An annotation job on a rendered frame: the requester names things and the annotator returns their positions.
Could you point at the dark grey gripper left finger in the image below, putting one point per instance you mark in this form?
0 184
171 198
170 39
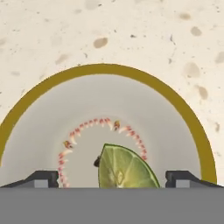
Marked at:
43 178

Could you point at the green lemon wedge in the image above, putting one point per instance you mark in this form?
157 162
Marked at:
122 169

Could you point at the white bowl with olive rim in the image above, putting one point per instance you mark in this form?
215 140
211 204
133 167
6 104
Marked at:
87 99

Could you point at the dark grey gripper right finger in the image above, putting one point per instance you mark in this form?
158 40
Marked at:
180 178

